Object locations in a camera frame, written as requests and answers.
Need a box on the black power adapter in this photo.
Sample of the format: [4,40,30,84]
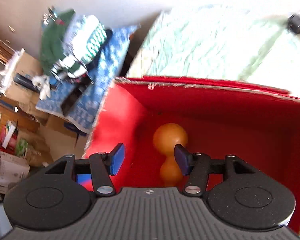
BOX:
[287,14,300,34]

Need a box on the cardboard box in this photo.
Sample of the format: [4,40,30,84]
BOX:
[0,49,49,122]

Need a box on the pile of folded clothes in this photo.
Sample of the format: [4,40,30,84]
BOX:
[39,9,113,81]

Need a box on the orange gourd toy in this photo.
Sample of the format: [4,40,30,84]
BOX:
[153,123,188,187]

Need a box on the green patterned table cloth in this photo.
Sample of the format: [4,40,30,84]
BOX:
[127,5,300,98]

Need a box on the blue checkered cloth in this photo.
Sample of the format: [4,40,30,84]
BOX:
[36,25,140,133]

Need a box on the white plush toy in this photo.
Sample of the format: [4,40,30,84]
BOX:
[32,75,51,100]

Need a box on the red storage box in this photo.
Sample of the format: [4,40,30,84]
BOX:
[84,77,300,232]

